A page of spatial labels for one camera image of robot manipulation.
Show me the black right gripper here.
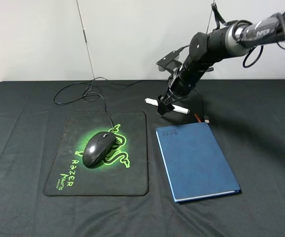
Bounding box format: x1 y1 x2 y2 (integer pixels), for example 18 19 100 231
157 65 200 116

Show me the white marker pen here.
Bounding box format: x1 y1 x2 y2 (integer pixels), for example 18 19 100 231
145 98 190 115

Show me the black computer mouse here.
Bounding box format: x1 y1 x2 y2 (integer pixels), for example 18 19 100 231
82 131 116 168

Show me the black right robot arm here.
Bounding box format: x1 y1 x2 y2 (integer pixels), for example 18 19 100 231
156 3 285 115

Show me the blue hardcover notebook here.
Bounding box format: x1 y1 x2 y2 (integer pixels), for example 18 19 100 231
156 122 241 202

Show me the black green Razer mouse pad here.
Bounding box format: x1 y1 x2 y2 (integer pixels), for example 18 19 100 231
43 112 149 197

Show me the black table cloth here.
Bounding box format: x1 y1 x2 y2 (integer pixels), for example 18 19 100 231
0 80 285 237

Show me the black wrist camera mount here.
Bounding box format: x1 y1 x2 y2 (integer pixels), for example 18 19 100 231
156 45 214 74

